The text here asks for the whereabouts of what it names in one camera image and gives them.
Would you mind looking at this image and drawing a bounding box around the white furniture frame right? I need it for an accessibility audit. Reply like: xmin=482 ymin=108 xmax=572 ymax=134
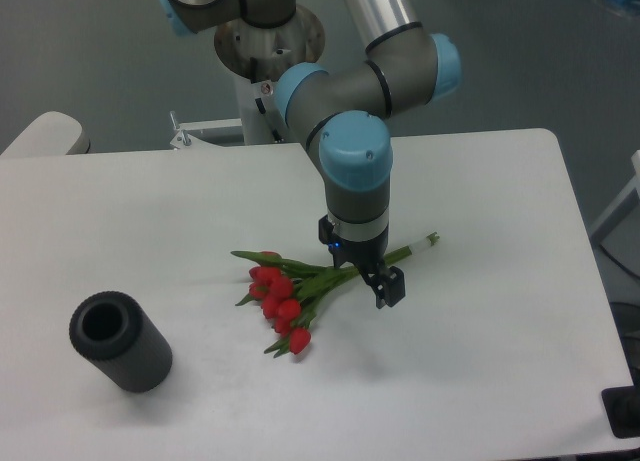
xmin=588 ymin=151 xmax=639 ymax=246

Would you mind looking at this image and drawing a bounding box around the black cable on pedestal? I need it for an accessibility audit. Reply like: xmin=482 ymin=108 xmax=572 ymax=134
xmin=248 ymin=55 xmax=286 ymax=144

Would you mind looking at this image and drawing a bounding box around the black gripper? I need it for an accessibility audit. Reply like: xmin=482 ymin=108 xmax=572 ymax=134
xmin=319 ymin=216 xmax=404 ymax=309

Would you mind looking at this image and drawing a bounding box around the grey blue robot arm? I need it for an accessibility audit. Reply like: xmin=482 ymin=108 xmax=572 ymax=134
xmin=159 ymin=0 xmax=462 ymax=307

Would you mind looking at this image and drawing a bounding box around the white chair armrest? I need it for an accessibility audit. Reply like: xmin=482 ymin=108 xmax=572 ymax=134
xmin=1 ymin=111 xmax=91 ymax=159

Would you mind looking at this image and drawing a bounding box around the dark grey ribbed vase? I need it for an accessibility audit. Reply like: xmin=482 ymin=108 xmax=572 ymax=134
xmin=68 ymin=291 xmax=173 ymax=393

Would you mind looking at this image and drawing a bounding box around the white metal bracket with bolt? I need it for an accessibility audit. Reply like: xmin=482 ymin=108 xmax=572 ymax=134
xmin=169 ymin=111 xmax=244 ymax=150

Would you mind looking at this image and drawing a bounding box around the red tulip bouquet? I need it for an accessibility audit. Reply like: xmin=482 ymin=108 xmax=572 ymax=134
xmin=230 ymin=232 xmax=442 ymax=358

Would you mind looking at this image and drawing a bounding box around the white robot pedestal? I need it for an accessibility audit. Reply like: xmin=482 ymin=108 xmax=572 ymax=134
xmin=214 ymin=5 xmax=325 ymax=145

